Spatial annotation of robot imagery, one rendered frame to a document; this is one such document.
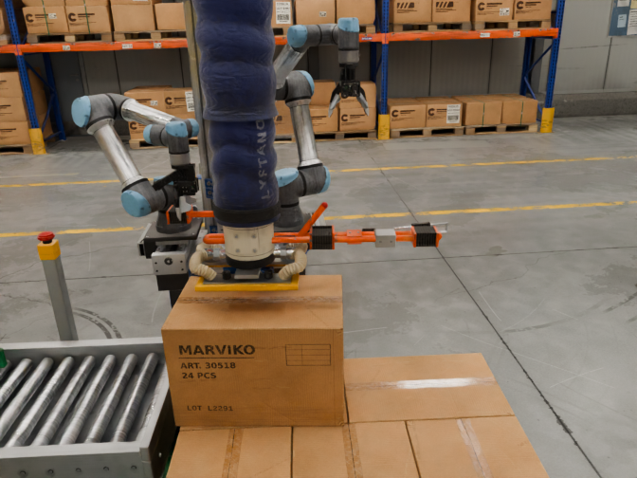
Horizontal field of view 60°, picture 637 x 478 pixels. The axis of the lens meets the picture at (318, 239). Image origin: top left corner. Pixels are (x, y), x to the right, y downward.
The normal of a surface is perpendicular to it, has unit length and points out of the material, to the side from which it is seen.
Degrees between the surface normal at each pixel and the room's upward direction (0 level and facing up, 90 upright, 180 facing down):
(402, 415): 0
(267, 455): 0
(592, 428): 0
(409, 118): 91
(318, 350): 90
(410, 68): 90
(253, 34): 76
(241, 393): 90
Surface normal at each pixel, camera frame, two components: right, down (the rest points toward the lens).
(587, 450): -0.03, -0.93
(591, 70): 0.08, 0.37
